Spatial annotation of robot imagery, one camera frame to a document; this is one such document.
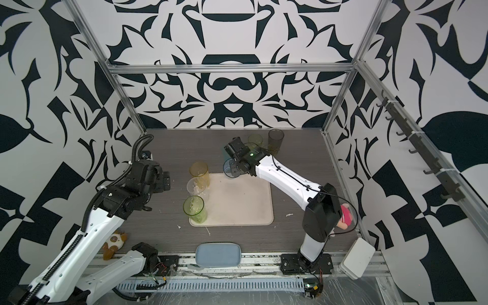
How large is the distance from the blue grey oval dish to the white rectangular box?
0.40 meters

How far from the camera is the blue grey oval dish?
74cm

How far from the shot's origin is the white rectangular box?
0.71m
